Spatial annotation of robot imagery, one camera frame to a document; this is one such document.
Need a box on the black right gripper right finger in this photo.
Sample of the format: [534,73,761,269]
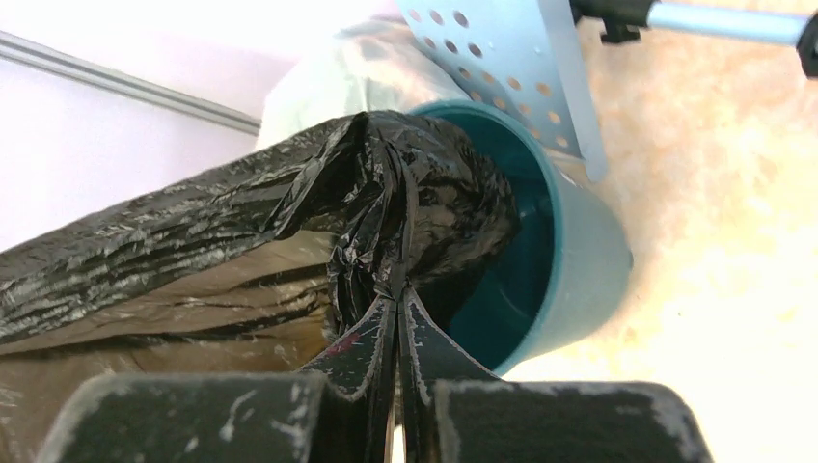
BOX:
[396,286,500,462]

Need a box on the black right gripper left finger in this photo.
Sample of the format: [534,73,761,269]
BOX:
[299,296,397,462]

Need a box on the black trash bag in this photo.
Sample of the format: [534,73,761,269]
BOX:
[0,109,522,463]

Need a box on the teal plastic trash bin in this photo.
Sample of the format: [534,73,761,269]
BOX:
[412,99,634,376]

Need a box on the translucent filled plastic bag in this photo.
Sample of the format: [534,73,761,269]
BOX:
[255,19,469,150]

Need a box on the light blue perforated panel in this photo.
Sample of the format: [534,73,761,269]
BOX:
[397,0,608,181]

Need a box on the light blue folding stand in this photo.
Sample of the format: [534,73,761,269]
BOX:
[569,0,817,79]

